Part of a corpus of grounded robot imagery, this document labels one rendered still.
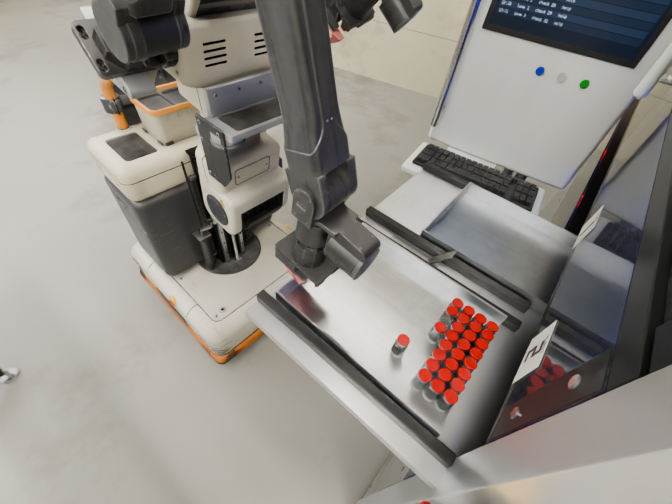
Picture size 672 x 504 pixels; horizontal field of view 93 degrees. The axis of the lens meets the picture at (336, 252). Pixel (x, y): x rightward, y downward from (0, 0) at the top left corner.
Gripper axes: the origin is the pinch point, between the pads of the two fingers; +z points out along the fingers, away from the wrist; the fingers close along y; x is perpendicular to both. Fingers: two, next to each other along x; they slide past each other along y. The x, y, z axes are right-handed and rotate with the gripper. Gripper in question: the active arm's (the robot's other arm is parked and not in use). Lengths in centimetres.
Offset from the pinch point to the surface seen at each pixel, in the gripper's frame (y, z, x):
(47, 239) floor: -145, 113, -29
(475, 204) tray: 15, 0, 51
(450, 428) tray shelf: 34.2, -2.7, -2.8
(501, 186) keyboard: 17, 6, 75
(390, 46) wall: -160, 80, 306
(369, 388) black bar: 21.4, -2.9, -7.2
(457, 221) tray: 14.1, 0.0, 41.0
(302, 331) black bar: 7.3, -0.8, -7.4
